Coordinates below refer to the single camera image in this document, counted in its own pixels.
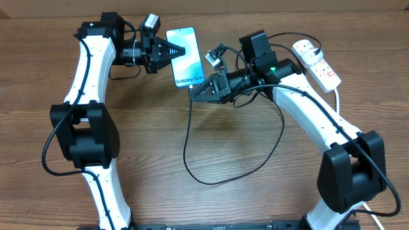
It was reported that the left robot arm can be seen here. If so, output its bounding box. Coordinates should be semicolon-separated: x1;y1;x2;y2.
42;11;185;229

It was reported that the white charger plug adapter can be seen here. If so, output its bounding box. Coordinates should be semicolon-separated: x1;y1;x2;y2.
302;48;323;68

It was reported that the black USB charging cable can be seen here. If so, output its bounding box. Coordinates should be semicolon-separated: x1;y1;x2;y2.
182;31;322;186

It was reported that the white power strip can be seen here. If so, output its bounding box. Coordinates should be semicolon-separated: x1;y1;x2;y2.
291;39;341;93

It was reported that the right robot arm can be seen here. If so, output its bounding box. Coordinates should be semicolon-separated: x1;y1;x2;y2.
189;31;388;229

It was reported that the Samsung Galaxy smartphone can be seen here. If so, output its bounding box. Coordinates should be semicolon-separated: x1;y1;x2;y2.
166;27;205;88

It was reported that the brown cardboard backboard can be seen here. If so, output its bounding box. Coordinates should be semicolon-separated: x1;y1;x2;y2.
1;0;408;19

